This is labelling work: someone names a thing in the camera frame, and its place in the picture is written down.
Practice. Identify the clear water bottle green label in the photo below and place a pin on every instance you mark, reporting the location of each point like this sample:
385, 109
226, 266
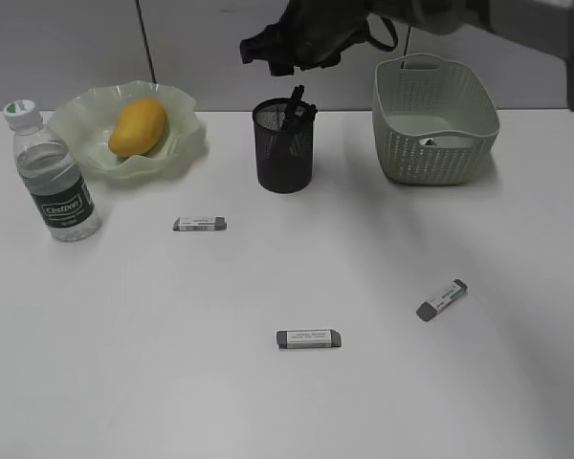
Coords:
50, 174

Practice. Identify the black marker pen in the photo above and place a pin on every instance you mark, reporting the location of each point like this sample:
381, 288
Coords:
284, 139
305, 120
295, 100

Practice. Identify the grey eraser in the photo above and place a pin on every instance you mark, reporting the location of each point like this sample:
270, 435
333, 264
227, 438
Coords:
432, 307
193, 224
308, 339

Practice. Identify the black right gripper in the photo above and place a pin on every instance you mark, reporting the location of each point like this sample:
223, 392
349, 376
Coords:
308, 35

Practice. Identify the yellow mango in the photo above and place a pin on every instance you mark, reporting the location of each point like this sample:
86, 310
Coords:
140, 126

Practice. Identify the pale green wavy plate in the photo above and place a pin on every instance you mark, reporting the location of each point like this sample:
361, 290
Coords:
87, 122

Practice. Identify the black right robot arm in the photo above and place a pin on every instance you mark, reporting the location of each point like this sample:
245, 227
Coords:
544, 26

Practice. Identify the black mesh pen holder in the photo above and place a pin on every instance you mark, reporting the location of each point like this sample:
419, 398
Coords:
280, 175

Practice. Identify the green plastic woven basket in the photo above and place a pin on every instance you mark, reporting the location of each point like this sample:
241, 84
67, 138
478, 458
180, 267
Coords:
434, 122

